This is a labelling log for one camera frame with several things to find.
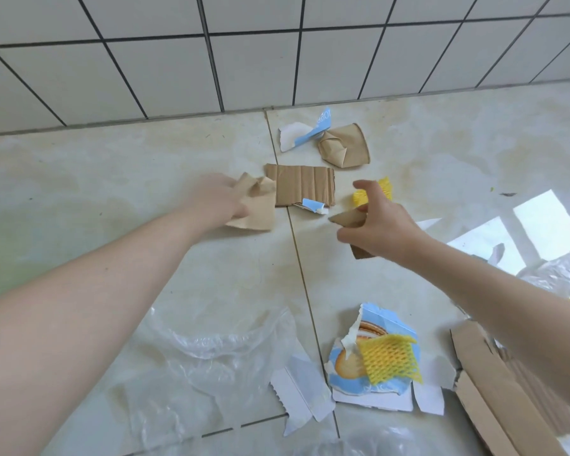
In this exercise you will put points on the person's left hand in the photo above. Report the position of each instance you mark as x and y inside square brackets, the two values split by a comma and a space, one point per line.
[213, 197]

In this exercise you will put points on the person's right hand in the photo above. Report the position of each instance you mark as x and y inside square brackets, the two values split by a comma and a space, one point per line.
[389, 230]

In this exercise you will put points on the person's right thumb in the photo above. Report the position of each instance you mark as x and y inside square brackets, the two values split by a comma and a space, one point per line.
[350, 235]

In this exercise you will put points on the person's left fingers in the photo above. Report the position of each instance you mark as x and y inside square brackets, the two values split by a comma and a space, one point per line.
[241, 207]

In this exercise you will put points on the torn brown cardboard scrap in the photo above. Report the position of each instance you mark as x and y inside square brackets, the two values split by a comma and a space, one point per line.
[347, 218]

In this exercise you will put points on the person's left forearm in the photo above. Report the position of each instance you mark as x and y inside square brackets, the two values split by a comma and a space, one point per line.
[76, 299]

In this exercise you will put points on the person's right forearm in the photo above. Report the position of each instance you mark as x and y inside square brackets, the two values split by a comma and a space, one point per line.
[508, 303]

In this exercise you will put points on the small yellow foam net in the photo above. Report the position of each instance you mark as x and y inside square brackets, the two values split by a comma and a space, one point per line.
[361, 198]

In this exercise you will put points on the small blue white paper scrap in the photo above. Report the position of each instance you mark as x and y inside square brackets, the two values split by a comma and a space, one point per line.
[312, 205]

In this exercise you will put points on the corrugated brown cardboard piece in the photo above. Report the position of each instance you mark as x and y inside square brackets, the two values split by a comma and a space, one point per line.
[304, 184]

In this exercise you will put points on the crushed brown paper cup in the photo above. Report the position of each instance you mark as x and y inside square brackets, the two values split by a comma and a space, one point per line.
[349, 144]

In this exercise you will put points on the torn blue white carton piece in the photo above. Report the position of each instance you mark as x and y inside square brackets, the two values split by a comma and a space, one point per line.
[297, 132]

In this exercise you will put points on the large yellow foam net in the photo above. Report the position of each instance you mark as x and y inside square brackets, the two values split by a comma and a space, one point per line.
[389, 358]

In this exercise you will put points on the torn blue biscuit box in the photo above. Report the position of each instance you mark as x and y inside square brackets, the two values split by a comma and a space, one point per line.
[349, 370]

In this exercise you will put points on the folded white paper piece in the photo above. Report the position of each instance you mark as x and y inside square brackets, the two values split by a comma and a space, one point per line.
[299, 387]

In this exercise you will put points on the crumpled clear plastic bag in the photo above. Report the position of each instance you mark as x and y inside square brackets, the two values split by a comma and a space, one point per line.
[553, 275]

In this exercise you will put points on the clear plastic sheet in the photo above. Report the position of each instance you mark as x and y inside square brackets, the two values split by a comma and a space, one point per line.
[380, 444]

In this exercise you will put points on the flattened brown cardboard box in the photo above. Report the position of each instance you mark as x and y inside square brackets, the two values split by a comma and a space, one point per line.
[494, 394]

